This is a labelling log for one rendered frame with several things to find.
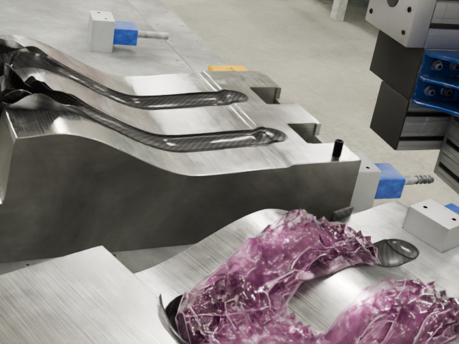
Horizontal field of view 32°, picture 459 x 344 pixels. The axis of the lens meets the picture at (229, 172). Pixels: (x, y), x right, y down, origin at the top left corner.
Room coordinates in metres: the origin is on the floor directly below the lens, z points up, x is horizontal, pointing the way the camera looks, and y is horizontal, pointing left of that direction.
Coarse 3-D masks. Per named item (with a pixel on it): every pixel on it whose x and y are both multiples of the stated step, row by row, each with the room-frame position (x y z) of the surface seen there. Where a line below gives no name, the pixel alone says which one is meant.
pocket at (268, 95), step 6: (252, 90) 0.95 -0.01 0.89; (258, 90) 0.95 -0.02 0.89; (264, 90) 0.96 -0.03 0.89; (270, 90) 0.96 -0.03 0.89; (276, 90) 0.96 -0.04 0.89; (264, 96) 0.96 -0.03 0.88; (270, 96) 0.96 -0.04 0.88; (276, 96) 0.96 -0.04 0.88; (270, 102) 0.96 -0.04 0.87; (276, 102) 0.96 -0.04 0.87; (282, 102) 0.95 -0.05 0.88
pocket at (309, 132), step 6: (294, 126) 0.86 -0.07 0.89; (300, 126) 0.86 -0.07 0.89; (306, 126) 0.86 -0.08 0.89; (312, 126) 0.87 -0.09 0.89; (318, 126) 0.87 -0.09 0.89; (300, 132) 0.86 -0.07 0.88; (306, 132) 0.87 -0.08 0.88; (312, 132) 0.87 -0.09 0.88; (318, 132) 0.87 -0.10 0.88; (306, 138) 0.87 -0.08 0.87; (312, 138) 0.87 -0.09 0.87; (318, 138) 0.86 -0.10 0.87
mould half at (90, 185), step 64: (64, 64) 0.84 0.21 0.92; (0, 128) 0.67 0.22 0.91; (64, 128) 0.64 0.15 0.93; (192, 128) 0.81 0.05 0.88; (0, 192) 0.62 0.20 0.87; (64, 192) 0.64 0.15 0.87; (128, 192) 0.67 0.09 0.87; (192, 192) 0.70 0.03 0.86; (256, 192) 0.73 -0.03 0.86; (320, 192) 0.77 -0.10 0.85; (0, 256) 0.61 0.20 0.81
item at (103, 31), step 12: (96, 12) 1.26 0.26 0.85; (108, 12) 1.27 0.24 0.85; (96, 24) 1.22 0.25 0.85; (108, 24) 1.23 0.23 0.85; (120, 24) 1.26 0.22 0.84; (132, 24) 1.27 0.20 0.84; (96, 36) 1.22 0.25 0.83; (108, 36) 1.23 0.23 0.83; (120, 36) 1.24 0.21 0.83; (132, 36) 1.24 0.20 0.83; (144, 36) 1.27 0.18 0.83; (156, 36) 1.27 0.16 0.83; (168, 36) 1.28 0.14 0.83; (96, 48) 1.22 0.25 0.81; (108, 48) 1.23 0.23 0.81
